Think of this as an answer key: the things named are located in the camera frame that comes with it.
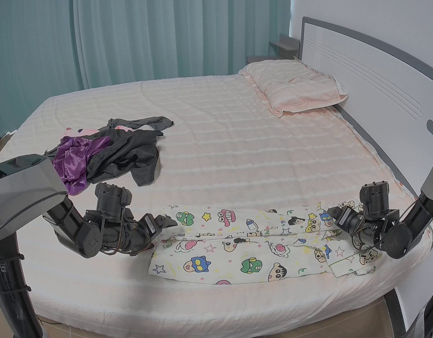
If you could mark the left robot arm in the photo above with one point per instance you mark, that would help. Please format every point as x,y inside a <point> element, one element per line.
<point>79,231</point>

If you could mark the pink garment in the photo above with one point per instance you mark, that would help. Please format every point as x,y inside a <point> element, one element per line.
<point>79,131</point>

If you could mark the blue-green curtain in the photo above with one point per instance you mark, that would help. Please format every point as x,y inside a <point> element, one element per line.
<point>149,30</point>

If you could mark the white printed pyjama top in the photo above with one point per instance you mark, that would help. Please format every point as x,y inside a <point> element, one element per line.
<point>237,252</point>

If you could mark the pale pink pillow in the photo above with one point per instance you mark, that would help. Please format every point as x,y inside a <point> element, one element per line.
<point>294,88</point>

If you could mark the dark grey garment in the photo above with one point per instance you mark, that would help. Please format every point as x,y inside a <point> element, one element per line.
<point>51,151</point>

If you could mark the bed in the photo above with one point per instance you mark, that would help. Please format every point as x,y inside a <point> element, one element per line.
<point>237,136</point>

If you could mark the black garment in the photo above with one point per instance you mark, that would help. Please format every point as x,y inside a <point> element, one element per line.
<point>139,157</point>

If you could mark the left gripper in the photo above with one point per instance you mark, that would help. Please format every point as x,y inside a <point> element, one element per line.
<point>153,226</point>

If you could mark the grey bedside table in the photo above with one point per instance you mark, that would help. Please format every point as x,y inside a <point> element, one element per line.
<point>287,44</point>

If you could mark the purple garment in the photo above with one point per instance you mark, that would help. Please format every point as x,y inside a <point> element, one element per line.
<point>75,160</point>

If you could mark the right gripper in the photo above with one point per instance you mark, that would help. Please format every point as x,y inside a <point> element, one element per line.
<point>347,218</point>

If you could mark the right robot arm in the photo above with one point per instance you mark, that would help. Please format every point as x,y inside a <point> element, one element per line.
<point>399,231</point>

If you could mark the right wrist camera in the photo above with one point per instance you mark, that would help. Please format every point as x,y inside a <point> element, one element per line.
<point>348,204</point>

